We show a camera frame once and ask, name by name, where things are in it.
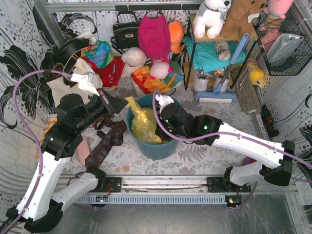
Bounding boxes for yellow translucent trash bag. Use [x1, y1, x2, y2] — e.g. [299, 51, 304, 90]
[125, 96, 162, 144]

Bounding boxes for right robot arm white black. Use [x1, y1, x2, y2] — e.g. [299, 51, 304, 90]
[159, 103, 294, 187]

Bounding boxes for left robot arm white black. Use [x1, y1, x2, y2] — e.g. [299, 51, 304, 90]
[6, 89, 128, 234]

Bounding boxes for cream canvas tote bag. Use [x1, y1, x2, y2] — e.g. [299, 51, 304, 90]
[47, 58, 103, 107]

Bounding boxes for teal plastic trash bin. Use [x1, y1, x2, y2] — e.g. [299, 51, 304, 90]
[125, 94, 178, 161]

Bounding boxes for magenta knitted bag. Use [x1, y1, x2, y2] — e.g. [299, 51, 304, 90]
[137, 15, 171, 59]

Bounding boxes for white plush bear red clothes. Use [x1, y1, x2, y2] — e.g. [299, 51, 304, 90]
[94, 47, 147, 88]

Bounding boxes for dark floral necktie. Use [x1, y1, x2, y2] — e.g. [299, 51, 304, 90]
[85, 117, 127, 170]

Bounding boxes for orange striped cloth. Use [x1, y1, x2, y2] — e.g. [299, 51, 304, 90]
[131, 65, 184, 97]

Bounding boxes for colorful rainbow cloth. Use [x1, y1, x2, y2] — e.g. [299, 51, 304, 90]
[80, 40, 114, 70]

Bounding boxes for pink round plush head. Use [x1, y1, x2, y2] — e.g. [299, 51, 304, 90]
[150, 59, 173, 79]

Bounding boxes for orange white checkered towel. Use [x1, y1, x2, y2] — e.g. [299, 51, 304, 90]
[40, 114, 57, 144]

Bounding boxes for pink fuzzy cloth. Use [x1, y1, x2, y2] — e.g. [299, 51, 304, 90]
[77, 137, 90, 166]

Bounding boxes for black round hat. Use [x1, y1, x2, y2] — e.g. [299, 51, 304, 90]
[53, 38, 90, 65]

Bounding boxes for black leather handbag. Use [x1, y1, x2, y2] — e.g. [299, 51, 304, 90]
[111, 11, 140, 51]

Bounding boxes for white sneaker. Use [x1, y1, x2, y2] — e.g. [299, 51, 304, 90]
[193, 70, 210, 92]

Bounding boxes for orange plush toy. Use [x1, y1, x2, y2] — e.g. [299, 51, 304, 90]
[168, 21, 184, 54]

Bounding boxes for black metal shelf rack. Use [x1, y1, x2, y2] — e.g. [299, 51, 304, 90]
[183, 13, 263, 90]

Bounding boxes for teal folded cloth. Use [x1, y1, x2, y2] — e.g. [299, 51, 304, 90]
[183, 37, 246, 72]

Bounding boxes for blue lint roller mop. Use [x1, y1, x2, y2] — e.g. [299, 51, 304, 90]
[195, 33, 249, 103]

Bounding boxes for grey patterned rolled cloth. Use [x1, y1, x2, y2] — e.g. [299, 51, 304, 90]
[215, 41, 231, 60]

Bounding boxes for white plush dog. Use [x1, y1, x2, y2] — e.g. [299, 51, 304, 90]
[193, 0, 232, 39]

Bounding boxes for purple orange sock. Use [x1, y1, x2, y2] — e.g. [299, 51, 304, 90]
[242, 157, 256, 165]

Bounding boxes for yellow plush duck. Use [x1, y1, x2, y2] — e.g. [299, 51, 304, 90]
[245, 57, 265, 88]

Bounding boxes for dark patterned cloth right side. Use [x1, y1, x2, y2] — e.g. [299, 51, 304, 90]
[261, 105, 279, 138]

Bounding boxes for brown teddy bear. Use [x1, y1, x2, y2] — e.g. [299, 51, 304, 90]
[220, 0, 267, 38]

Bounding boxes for silver foil pouch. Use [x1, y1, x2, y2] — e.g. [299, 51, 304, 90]
[266, 34, 304, 63]

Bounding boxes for pink plush toy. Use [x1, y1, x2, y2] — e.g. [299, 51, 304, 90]
[260, 0, 293, 31]

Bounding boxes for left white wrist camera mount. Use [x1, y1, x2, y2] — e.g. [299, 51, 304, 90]
[70, 72, 103, 96]

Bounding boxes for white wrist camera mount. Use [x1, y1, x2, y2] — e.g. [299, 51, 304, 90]
[70, 72, 103, 96]
[156, 95, 174, 113]

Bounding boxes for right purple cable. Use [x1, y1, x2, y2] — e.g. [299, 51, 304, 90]
[152, 89, 312, 183]

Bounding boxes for purple cable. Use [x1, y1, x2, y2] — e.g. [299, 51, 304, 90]
[152, 89, 312, 183]
[1, 70, 74, 234]

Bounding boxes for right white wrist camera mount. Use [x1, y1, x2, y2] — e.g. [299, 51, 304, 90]
[156, 95, 174, 113]

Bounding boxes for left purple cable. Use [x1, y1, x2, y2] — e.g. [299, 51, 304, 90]
[1, 70, 74, 234]

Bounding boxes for aluminium rail base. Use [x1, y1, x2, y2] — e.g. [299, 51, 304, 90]
[60, 174, 295, 208]

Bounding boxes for black wire basket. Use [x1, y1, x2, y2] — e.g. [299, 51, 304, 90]
[253, 12, 312, 76]

